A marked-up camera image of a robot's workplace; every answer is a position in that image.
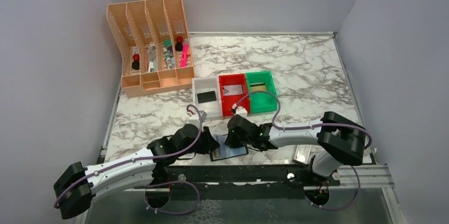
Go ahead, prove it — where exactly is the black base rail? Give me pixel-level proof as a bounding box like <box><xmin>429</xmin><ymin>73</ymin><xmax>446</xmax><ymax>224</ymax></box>
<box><xmin>145</xmin><ymin>164</ymin><xmax>340</xmax><ymax>203</ymax></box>

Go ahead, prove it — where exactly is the silver card tin box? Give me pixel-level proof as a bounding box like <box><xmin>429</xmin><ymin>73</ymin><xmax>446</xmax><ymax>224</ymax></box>
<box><xmin>292</xmin><ymin>145</ymin><xmax>312</xmax><ymax>165</ymax></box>

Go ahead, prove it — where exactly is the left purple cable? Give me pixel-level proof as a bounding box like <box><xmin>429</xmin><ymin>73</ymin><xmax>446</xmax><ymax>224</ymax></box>
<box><xmin>53</xmin><ymin>104</ymin><xmax>208</xmax><ymax>216</ymax></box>

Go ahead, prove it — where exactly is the black leather card holder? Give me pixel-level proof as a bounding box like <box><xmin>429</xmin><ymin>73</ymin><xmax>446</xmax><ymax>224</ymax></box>
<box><xmin>210</xmin><ymin>135</ymin><xmax>249</xmax><ymax>162</ymax></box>

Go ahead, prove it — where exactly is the pink highlighter pen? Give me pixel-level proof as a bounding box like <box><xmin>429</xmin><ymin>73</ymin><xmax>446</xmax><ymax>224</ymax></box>
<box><xmin>180</xmin><ymin>43</ymin><xmax>190</xmax><ymax>67</ymax></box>

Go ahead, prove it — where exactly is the peach plastic desk organizer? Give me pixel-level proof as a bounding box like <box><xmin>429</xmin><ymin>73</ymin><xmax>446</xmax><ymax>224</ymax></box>
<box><xmin>106</xmin><ymin>0</ymin><xmax>195</xmax><ymax>97</ymax></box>

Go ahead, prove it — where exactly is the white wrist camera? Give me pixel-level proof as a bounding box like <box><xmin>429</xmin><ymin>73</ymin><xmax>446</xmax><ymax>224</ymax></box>
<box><xmin>188</xmin><ymin>111</ymin><xmax>207</xmax><ymax>129</ymax></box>
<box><xmin>232</xmin><ymin>106</ymin><xmax>248</xmax><ymax>118</ymax></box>

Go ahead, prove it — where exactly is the white stapler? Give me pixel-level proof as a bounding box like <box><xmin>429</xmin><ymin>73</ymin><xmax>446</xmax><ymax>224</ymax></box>
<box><xmin>146</xmin><ymin>42</ymin><xmax>157</xmax><ymax>73</ymax></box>

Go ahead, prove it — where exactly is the green plastic bin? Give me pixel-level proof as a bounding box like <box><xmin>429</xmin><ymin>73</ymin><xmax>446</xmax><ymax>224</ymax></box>
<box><xmin>245</xmin><ymin>71</ymin><xmax>277</xmax><ymax>114</ymax></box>

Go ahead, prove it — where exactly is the purple cable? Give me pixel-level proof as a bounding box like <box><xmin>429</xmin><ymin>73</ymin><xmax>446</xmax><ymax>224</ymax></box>
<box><xmin>53</xmin><ymin>104</ymin><xmax>208</xmax><ymax>216</ymax></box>
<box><xmin>231</xmin><ymin>90</ymin><xmax>373</xmax><ymax>212</ymax></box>

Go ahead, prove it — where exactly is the white plastic bin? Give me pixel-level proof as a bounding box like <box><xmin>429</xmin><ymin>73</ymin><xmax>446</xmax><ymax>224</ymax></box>
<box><xmin>192</xmin><ymin>76</ymin><xmax>223</xmax><ymax>119</ymax></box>

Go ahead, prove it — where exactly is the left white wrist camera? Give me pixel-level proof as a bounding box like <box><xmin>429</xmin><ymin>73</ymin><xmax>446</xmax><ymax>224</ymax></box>
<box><xmin>188</xmin><ymin>111</ymin><xmax>207</xmax><ymax>129</ymax></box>

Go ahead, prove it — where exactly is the red plastic bin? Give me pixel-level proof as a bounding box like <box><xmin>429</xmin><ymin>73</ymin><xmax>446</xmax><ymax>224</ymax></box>
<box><xmin>218</xmin><ymin>74</ymin><xmax>248</xmax><ymax>117</ymax></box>

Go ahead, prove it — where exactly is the black credit card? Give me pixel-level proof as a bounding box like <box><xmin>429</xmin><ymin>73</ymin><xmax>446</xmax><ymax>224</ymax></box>
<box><xmin>196</xmin><ymin>91</ymin><xmax>217</xmax><ymax>103</ymax></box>

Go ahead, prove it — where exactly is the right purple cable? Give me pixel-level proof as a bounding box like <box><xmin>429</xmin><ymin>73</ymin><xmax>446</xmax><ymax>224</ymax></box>
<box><xmin>231</xmin><ymin>90</ymin><xmax>373</xmax><ymax>212</ymax></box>

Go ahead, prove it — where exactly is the red black stamp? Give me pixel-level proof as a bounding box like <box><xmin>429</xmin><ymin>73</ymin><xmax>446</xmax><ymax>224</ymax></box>
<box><xmin>175</xmin><ymin>36</ymin><xmax>184</xmax><ymax>52</ymax></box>
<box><xmin>131</xmin><ymin>53</ymin><xmax>140</xmax><ymax>70</ymax></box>

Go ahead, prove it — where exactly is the silver patterned credit card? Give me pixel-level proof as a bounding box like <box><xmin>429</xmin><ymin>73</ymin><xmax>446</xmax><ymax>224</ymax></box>
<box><xmin>222</xmin><ymin>84</ymin><xmax>243</xmax><ymax>96</ymax></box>

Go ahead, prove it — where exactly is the gold credit card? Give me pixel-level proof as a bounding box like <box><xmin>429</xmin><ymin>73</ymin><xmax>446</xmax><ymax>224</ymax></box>
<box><xmin>249</xmin><ymin>83</ymin><xmax>267</xmax><ymax>92</ymax></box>

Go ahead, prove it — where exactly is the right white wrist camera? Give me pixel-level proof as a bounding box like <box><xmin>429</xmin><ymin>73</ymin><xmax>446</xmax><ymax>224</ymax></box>
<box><xmin>232</xmin><ymin>106</ymin><xmax>248</xmax><ymax>118</ymax></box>

